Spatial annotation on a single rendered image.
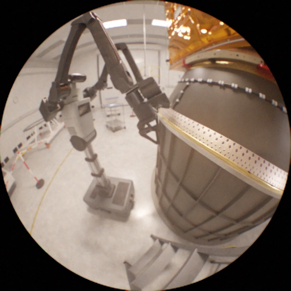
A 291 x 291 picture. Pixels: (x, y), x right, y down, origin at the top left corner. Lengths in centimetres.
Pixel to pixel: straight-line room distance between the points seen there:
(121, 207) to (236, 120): 128
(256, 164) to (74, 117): 102
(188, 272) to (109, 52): 87
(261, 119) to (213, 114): 27
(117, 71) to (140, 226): 147
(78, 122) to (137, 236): 136
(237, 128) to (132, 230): 142
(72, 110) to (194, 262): 102
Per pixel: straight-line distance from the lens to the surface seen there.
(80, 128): 75
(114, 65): 37
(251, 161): 51
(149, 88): 33
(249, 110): 56
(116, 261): 147
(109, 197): 132
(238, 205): 70
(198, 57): 86
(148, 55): 861
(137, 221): 144
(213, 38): 91
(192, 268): 54
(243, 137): 52
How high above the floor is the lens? 140
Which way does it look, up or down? 33 degrees down
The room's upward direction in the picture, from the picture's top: 1 degrees counter-clockwise
